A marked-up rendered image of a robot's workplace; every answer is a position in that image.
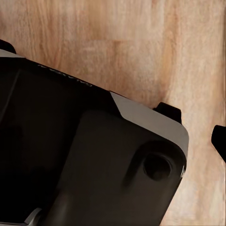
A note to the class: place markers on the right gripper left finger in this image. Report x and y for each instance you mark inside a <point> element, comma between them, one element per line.
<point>11,141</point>

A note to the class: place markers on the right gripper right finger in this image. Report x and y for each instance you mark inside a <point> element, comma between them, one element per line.
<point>219,140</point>

